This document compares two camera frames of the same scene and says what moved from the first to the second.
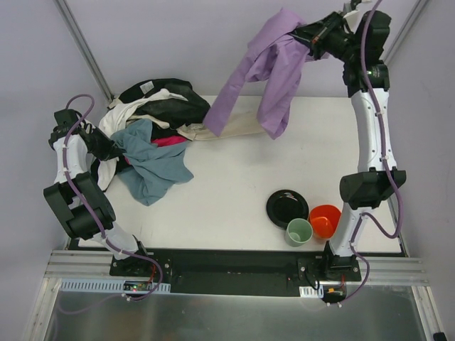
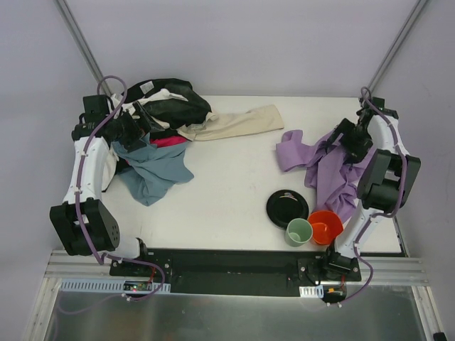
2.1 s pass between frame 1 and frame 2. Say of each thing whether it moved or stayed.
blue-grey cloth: stayed
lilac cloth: moved
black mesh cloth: stayed
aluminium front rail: stayed
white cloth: stayed
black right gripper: moved
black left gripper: moved
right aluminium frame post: stayed
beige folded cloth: stayed
